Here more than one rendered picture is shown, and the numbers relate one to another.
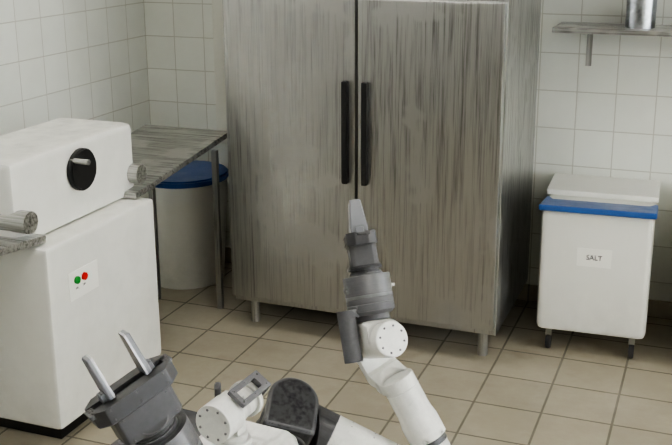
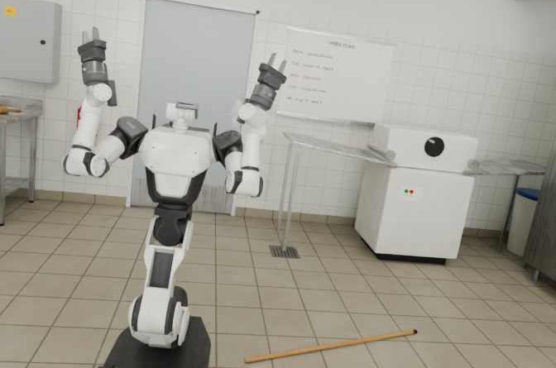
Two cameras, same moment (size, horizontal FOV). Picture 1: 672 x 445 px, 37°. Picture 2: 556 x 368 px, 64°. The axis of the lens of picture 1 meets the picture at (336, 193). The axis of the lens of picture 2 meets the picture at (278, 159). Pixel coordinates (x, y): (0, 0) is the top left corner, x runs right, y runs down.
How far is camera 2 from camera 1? 1.92 m
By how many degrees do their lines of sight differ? 58
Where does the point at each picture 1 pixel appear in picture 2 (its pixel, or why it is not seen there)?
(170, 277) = (513, 246)
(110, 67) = (525, 132)
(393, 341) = (246, 112)
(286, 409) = (222, 137)
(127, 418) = (82, 52)
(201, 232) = not seen: hidden behind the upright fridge
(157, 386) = (90, 45)
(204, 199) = not seen: hidden behind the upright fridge
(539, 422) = not seen: outside the picture
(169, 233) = (519, 222)
